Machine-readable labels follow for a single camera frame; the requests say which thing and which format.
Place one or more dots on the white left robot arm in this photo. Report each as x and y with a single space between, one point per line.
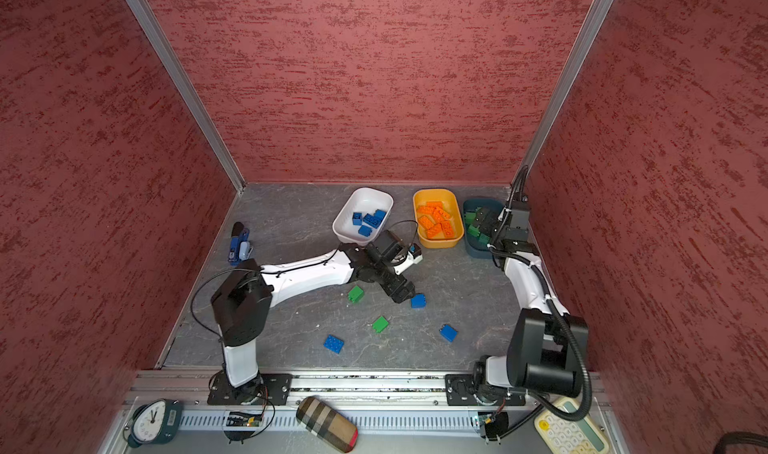
241 305

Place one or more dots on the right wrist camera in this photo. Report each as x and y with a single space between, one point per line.
515 222

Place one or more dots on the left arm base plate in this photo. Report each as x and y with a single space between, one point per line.
249 389

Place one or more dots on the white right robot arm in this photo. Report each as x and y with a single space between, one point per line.
547 353

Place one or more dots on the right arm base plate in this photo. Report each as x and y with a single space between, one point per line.
474 391

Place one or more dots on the orange lego stack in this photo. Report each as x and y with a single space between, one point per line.
447 229

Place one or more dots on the white plastic bin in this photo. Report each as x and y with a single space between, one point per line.
362 217

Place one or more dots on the yellow calculator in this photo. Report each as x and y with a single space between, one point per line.
566 437

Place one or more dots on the teal plastic bin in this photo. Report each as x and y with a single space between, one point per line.
473 247

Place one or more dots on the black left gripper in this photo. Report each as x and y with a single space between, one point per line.
401 294

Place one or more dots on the aluminium rail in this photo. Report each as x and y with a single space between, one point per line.
376 402

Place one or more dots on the green lego lowest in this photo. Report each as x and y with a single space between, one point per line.
380 324

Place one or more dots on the aluminium corner post right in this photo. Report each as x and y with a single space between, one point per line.
581 47

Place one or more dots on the green analog clock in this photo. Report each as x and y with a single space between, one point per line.
154 423

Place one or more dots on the aluminium corner post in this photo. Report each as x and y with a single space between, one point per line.
581 47
161 45

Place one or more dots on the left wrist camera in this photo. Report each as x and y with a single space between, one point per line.
389 252

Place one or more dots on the blue lego cluster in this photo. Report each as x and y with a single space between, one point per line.
365 231
418 301

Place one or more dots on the yellow plastic bin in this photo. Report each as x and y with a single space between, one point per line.
450 205

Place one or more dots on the large blue stapler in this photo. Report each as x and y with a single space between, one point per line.
239 233

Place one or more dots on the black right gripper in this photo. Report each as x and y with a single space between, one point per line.
491 217

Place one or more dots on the plaid glasses case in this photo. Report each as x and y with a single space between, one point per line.
323 421

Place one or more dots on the blue lego long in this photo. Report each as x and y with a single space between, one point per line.
372 220

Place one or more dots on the black cable corner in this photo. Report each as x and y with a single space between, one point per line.
739 438

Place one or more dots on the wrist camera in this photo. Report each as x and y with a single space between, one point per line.
515 222
389 252

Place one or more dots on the aluminium corner post left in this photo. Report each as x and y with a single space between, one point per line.
161 45

